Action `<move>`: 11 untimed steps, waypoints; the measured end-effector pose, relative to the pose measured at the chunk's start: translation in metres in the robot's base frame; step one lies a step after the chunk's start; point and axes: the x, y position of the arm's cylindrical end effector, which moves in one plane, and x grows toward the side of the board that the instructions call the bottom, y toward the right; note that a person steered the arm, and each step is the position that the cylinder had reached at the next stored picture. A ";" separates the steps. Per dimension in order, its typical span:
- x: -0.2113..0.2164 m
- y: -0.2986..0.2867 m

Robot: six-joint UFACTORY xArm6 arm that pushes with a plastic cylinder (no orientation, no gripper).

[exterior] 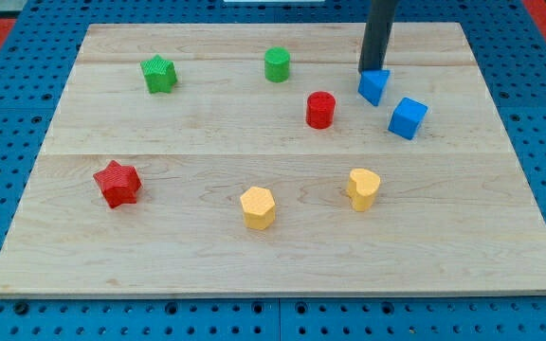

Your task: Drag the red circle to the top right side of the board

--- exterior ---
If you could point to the light wooden board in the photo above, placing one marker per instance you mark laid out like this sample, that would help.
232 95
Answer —
453 216

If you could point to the green star block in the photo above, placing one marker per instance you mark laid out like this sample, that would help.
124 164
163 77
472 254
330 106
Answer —
159 74

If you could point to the green cylinder block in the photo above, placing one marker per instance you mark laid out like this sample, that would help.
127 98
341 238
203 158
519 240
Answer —
277 64

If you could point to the yellow heart block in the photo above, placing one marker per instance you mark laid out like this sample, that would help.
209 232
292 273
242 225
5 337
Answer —
362 188

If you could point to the red cylinder block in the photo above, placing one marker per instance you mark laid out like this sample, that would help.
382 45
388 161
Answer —
320 110

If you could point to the yellow hexagon block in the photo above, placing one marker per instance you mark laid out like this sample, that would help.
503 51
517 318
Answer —
259 208

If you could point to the red star block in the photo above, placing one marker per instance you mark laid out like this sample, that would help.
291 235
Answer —
118 184

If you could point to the blue cube block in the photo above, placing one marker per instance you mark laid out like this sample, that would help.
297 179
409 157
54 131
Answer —
407 117

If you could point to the blue triangle block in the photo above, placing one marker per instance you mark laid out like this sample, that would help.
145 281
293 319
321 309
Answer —
372 84

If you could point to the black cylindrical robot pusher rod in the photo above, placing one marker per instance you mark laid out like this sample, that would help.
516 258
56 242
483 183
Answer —
376 35

